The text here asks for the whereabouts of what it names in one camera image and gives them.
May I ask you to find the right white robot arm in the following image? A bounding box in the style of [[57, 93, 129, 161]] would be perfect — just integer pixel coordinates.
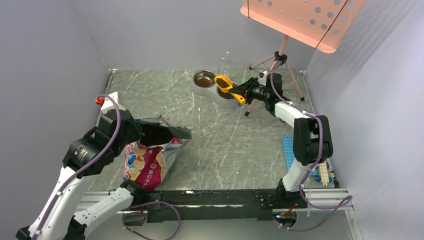
[[228, 73, 334, 208]]

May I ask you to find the pink music stand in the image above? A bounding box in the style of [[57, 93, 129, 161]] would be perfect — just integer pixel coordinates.
[[240, 0, 367, 117]]

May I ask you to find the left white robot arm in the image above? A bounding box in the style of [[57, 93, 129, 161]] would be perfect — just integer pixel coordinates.
[[16, 92, 144, 240]]

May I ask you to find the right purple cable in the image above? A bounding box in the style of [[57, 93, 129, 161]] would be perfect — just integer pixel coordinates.
[[268, 61, 354, 232]]

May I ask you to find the white toy brick car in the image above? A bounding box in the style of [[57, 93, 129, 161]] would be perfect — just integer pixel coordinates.
[[315, 161, 333, 186]]

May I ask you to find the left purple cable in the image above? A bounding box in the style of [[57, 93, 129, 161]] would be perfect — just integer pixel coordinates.
[[29, 94, 122, 240]]

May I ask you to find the brown pet food kibble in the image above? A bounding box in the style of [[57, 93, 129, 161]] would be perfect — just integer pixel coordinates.
[[194, 77, 215, 88]]

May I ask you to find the yellow plastic scoop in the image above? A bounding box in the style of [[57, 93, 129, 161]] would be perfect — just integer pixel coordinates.
[[213, 75, 247, 105]]

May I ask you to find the blue building base plate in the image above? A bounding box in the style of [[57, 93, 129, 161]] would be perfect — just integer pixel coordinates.
[[282, 136, 320, 177]]

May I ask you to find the grey double pet bowl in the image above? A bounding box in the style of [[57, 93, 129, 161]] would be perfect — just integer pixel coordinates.
[[190, 70, 240, 109]]

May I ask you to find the colourful pet food bag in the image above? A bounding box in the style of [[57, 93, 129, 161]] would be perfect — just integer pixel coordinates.
[[123, 115, 194, 192]]

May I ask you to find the purple cable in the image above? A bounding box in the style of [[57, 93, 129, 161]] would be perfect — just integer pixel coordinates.
[[29, 94, 122, 240], [268, 61, 354, 232]]

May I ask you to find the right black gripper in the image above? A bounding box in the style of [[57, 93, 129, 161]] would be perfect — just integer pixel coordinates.
[[228, 77, 271, 105]]

